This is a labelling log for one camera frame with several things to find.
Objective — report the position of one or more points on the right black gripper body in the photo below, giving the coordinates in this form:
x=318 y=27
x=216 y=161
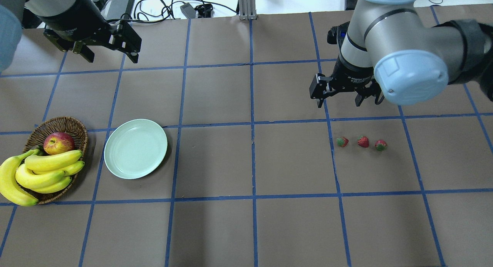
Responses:
x=351 y=75

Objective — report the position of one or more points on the yellow banana bunch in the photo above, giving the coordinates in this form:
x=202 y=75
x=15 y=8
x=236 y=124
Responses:
x=26 y=176

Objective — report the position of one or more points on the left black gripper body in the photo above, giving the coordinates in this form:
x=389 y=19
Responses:
x=79 y=18

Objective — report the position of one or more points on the aluminium frame post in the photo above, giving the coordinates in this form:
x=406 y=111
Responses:
x=247 y=10

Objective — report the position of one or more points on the black power adapter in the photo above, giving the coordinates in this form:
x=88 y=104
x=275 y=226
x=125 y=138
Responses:
x=118 y=9

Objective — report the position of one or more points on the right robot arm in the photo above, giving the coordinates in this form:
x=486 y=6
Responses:
x=386 y=52

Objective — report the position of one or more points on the light green plate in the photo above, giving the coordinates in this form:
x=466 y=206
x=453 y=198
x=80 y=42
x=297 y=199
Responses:
x=135 y=149

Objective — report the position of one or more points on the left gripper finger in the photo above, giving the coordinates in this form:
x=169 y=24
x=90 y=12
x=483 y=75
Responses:
x=82 y=49
x=133 y=56

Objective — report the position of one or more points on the red apple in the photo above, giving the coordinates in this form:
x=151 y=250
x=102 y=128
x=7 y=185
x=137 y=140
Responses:
x=57 y=143

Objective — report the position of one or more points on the strawberry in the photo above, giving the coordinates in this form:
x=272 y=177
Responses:
x=380 y=145
x=342 y=141
x=363 y=141

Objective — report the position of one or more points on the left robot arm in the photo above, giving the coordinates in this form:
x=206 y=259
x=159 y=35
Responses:
x=11 y=22

